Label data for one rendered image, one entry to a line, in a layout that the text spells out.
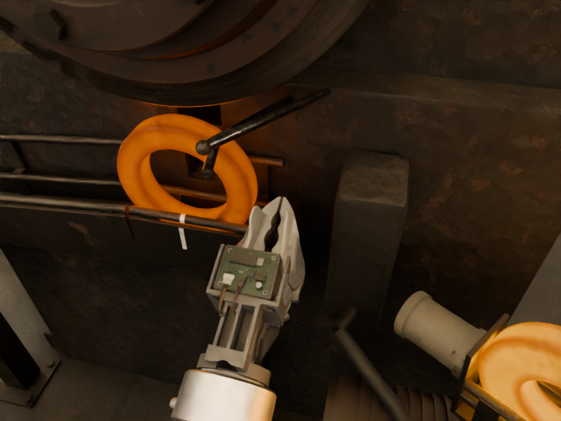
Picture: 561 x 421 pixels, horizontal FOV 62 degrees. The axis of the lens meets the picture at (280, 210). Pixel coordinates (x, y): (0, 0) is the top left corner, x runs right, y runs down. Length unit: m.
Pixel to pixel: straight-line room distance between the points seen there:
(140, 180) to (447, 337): 0.41
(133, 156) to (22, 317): 1.01
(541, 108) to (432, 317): 0.26
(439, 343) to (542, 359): 0.11
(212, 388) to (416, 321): 0.25
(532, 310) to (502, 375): 1.04
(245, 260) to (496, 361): 0.27
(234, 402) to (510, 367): 0.27
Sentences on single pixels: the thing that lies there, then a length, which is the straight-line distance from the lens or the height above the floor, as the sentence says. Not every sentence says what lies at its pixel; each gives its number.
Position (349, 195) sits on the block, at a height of 0.80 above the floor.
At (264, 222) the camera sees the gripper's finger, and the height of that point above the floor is 0.76.
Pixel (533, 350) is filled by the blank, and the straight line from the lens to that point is 0.49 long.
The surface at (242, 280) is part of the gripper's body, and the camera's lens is 0.45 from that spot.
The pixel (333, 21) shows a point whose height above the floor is 0.98.
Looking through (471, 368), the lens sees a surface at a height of 0.69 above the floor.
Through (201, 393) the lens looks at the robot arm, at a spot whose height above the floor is 0.75.
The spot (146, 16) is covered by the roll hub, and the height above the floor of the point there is 1.01.
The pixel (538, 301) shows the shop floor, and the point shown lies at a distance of 1.60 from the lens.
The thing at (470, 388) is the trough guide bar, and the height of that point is 0.67.
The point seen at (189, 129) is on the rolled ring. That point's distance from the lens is 0.55.
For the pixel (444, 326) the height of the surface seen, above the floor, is 0.70.
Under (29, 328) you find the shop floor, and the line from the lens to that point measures 1.52.
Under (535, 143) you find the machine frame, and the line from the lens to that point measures 0.60.
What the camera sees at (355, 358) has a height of 0.59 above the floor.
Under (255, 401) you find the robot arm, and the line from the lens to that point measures 0.44.
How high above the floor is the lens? 1.13
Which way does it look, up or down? 43 degrees down
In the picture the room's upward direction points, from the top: straight up
